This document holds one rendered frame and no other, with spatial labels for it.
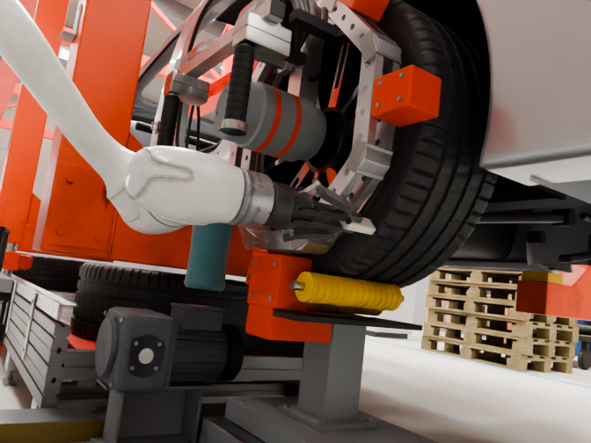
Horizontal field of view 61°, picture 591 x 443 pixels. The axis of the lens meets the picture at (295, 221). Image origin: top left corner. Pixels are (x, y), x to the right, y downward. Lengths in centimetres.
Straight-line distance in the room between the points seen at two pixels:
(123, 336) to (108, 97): 62
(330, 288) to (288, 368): 84
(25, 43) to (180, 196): 27
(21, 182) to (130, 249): 197
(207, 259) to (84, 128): 41
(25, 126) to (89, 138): 252
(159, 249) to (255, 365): 53
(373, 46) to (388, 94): 11
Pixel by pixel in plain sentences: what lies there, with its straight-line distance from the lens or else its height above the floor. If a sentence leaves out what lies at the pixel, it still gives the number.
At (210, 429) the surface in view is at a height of 15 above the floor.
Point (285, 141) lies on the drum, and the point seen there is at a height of 80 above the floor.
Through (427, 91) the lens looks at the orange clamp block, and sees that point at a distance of 88.
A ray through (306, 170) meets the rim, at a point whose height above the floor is 78.
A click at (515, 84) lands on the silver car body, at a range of 91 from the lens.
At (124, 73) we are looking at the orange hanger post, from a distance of 146.
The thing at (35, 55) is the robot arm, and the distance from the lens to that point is 77.
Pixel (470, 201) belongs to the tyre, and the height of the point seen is 71.
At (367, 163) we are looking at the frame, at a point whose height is 73.
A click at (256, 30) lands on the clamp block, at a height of 92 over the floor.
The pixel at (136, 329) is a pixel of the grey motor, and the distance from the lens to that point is 120.
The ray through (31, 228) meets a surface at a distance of 330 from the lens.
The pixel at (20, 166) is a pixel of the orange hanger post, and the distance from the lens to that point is 332.
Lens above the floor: 51
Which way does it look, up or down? 7 degrees up
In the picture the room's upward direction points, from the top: 7 degrees clockwise
